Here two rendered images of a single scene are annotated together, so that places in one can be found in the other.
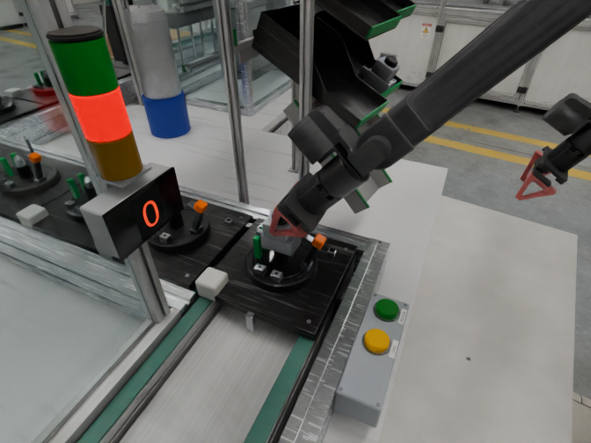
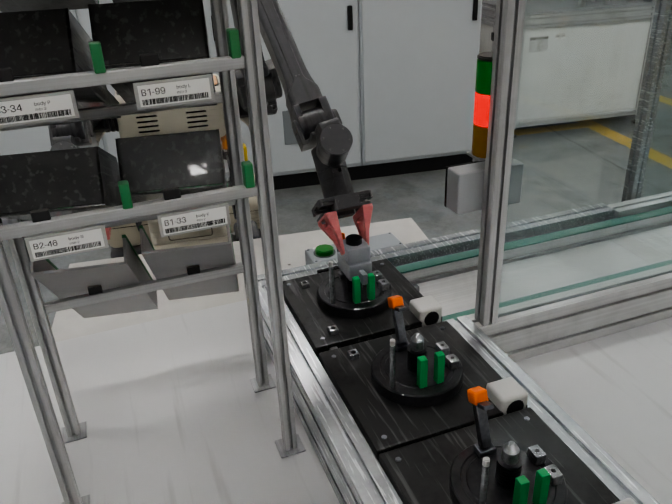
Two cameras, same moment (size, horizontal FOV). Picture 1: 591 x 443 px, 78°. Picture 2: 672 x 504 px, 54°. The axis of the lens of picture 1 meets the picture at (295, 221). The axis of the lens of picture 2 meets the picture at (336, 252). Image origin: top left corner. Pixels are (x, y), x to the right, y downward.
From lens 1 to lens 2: 148 cm
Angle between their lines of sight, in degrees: 101
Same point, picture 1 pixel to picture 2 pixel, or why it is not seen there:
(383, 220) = (154, 356)
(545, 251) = not seen: hidden behind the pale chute
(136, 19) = not seen: outside the picture
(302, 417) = (432, 244)
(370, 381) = (381, 238)
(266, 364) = (423, 289)
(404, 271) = (230, 312)
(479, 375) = (297, 258)
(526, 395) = (290, 245)
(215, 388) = (467, 294)
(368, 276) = (302, 270)
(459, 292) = not seen: hidden behind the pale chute
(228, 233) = (366, 346)
